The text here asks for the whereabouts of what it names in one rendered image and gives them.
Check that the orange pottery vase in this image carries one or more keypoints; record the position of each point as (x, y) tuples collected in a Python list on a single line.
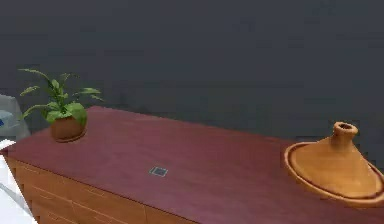
[(336, 166)]

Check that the reddish brown wooden dresser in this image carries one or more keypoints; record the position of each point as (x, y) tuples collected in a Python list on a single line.
[(206, 166)]

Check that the small grey square card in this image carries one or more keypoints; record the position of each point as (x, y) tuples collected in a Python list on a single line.
[(158, 171)]

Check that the green plant in brown pot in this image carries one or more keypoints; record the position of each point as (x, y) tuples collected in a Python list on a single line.
[(66, 128)]

